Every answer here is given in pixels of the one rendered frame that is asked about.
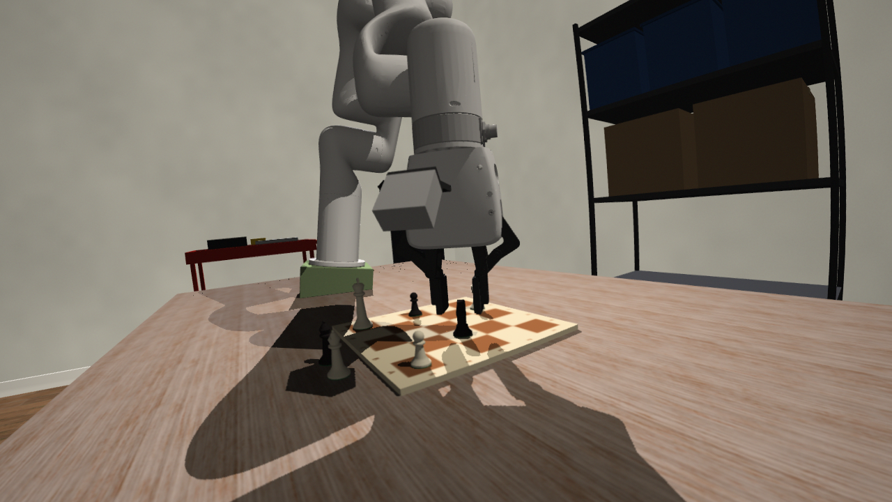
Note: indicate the wooden chessboard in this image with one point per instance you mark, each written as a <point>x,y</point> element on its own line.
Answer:
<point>498,333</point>

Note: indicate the white bishop chess piece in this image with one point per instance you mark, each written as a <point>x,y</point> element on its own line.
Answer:
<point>338,370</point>

